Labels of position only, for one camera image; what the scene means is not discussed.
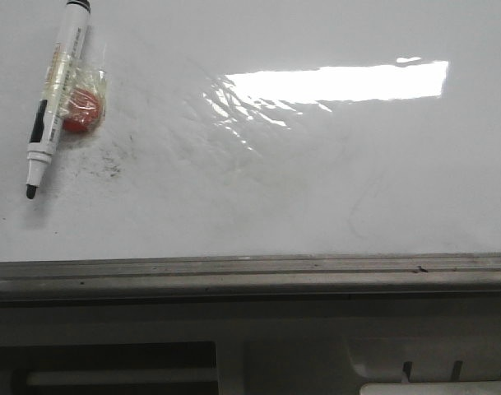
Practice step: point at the red round magnet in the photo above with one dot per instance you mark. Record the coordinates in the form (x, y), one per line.
(84, 110)

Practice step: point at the white whiteboard surface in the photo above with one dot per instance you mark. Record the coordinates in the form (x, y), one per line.
(261, 127)

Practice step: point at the white plastic base unit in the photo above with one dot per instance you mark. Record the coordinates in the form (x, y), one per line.
(416, 345)

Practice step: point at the clear adhesive tape piece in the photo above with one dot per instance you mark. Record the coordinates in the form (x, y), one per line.
(64, 74)

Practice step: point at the grey aluminium whiteboard frame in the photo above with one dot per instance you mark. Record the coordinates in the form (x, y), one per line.
(247, 276)

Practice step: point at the white black whiteboard marker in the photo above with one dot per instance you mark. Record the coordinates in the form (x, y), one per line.
(48, 124)

